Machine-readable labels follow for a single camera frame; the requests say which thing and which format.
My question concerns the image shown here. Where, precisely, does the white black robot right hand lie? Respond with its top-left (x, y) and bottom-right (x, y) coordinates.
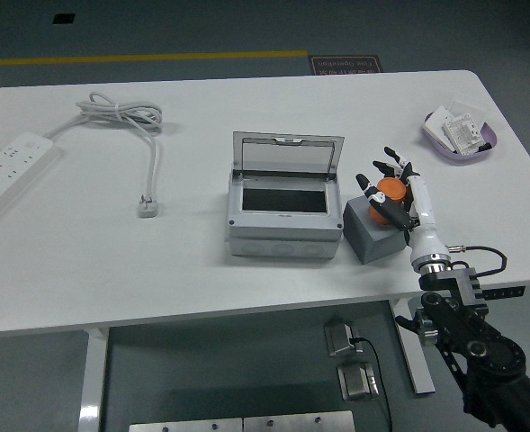
top-left (355, 146), bottom-right (451, 267)

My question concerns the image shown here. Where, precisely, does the orange cylindrical battery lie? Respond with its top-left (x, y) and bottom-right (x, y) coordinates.
top-left (366, 177), bottom-right (410, 225)

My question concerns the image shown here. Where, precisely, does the smoky transparent box lid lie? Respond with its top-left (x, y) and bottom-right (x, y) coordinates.
top-left (231, 130), bottom-right (346, 179)

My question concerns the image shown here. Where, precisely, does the grey cube battery holder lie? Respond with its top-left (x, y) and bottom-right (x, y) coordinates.
top-left (343, 193), bottom-right (421, 266)

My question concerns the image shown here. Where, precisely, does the metal floor socket box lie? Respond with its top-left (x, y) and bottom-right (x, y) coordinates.
top-left (336, 362), bottom-right (381, 402)
top-left (323, 318), bottom-right (361, 359)

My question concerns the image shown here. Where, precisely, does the grey plastic electrical box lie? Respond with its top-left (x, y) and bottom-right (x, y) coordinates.
top-left (226, 170), bottom-right (345, 260)

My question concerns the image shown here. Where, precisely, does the purple plastic tray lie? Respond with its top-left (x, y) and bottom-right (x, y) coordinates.
top-left (421, 106), bottom-right (502, 167)

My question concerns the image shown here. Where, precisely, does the white printed socket panel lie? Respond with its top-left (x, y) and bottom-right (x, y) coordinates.
top-left (442, 112), bottom-right (489, 156)

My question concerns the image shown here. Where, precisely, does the white table leg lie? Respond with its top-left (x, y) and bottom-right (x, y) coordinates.
top-left (389, 299), bottom-right (436, 396)
top-left (77, 327), bottom-right (111, 432)

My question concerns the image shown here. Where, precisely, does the clear square plastic packet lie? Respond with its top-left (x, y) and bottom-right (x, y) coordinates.
top-left (446, 93), bottom-right (490, 122)

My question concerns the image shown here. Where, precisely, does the black floor sign mat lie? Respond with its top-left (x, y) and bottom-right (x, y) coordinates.
top-left (308, 54), bottom-right (384, 77)

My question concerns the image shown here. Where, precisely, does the grey metal plate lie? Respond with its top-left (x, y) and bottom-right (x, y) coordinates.
top-left (242, 409), bottom-right (355, 432)
top-left (128, 417), bottom-right (244, 432)

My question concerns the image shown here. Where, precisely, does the white power strip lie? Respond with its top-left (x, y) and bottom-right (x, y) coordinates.
top-left (0, 130), bottom-right (61, 228)

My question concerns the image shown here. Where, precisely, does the black floor cable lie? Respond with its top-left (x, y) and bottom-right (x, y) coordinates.
top-left (349, 335), bottom-right (394, 432)

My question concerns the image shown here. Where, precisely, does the white power cable with plug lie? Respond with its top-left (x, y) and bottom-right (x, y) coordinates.
top-left (43, 91), bottom-right (165, 220)

